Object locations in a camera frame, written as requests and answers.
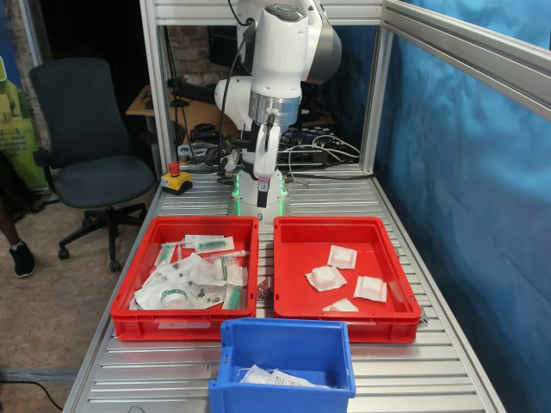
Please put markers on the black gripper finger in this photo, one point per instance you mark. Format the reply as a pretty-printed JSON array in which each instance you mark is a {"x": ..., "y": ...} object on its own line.
[{"x": 262, "y": 195}]

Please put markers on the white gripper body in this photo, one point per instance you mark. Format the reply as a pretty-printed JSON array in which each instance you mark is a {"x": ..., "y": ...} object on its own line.
[{"x": 264, "y": 150}]

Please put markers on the white bandage pack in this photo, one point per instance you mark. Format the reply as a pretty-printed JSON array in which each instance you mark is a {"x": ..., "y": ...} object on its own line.
[
  {"x": 340, "y": 306},
  {"x": 325, "y": 277},
  {"x": 342, "y": 257},
  {"x": 371, "y": 287}
]

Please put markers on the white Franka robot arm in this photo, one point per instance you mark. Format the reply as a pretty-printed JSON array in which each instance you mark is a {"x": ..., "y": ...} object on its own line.
[{"x": 280, "y": 51}]

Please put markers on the black power strip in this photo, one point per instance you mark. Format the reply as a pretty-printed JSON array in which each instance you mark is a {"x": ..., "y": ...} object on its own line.
[{"x": 301, "y": 158}]

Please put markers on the clear plastic syringe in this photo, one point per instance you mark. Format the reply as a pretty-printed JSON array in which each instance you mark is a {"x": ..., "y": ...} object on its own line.
[{"x": 230, "y": 255}]

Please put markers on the green syringe in packet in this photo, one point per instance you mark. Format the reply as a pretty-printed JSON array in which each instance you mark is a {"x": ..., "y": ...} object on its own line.
[{"x": 214, "y": 244}]

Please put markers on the wooden desk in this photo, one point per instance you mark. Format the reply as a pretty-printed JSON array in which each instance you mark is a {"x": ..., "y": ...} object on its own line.
[{"x": 202, "y": 115}]

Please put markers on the red crate with bandage packs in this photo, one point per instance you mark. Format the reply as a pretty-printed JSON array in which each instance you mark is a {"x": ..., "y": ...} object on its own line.
[{"x": 301, "y": 258}]

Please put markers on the grey tape roll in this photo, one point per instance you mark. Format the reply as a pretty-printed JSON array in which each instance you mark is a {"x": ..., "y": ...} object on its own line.
[{"x": 189, "y": 151}]

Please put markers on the small white paper packet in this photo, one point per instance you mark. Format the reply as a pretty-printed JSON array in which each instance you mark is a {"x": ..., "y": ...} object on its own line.
[{"x": 191, "y": 239}]

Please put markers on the yellow emergency stop button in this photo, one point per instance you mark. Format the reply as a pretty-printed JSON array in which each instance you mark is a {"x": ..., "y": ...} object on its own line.
[{"x": 176, "y": 183}]

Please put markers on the long green syringe pack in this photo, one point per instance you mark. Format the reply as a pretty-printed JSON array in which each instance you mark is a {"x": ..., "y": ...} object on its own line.
[{"x": 234, "y": 297}]

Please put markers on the black monitor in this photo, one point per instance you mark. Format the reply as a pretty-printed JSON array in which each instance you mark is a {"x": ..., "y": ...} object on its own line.
[{"x": 221, "y": 47}]

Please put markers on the white pouch black parts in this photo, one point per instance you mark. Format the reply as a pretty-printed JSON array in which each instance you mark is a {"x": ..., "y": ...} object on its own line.
[
  {"x": 206, "y": 297},
  {"x": 178, "y": 270}
]

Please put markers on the green needle paper packet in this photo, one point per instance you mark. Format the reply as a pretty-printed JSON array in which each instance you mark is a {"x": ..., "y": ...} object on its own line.
[{"x": 165, "y": 254}]

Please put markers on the blue open-front storage bin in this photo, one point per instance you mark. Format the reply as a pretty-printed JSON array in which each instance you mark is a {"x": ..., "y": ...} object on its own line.
[{"x": 284, "y": 344}]

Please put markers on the clear plastic bandage pack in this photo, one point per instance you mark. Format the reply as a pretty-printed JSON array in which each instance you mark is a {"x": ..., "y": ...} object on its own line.
[{"x": 256, "y": 375}]

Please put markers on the red crate with medical supplies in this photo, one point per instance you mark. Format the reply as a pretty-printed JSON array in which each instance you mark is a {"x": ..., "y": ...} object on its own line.
[{"x": 133, "y": 327}]

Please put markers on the dark office swivel chair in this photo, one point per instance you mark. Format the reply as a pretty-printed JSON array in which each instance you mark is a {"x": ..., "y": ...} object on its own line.
[{"x": 82, "y": 107}]

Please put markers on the printed white paper packet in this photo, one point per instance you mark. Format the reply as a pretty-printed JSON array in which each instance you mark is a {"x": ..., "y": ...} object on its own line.
[{"x": 295, "y": 380}]

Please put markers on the blue fabric backdrop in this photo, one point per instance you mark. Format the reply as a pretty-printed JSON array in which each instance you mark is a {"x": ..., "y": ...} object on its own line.
[{"x": 473, "y": 215}]

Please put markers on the green printed banner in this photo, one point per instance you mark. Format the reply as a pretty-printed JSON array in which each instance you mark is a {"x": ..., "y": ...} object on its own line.
[{"x": 17, "y": 129}]

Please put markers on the person in white shirt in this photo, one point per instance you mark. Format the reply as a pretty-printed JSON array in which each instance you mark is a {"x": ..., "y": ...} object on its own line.
[{"x": 21, "y": 260}]

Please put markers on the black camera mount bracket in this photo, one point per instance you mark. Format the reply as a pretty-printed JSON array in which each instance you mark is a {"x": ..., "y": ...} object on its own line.
[{"x": 246, "y": 148}]

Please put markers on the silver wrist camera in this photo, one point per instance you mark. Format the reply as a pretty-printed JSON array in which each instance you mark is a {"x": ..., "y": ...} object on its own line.
[{"x": 229, "y": 161}]

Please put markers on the metal corner bracket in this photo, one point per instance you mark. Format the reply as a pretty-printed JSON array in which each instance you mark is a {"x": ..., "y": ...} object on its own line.
[
  {"x": 424, "y": 317},
  {"x": 264, "y": 290}
]

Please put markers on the aluminium profile frame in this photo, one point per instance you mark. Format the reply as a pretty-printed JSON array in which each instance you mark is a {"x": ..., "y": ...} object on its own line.
[{"x": 156, "y": 86}]

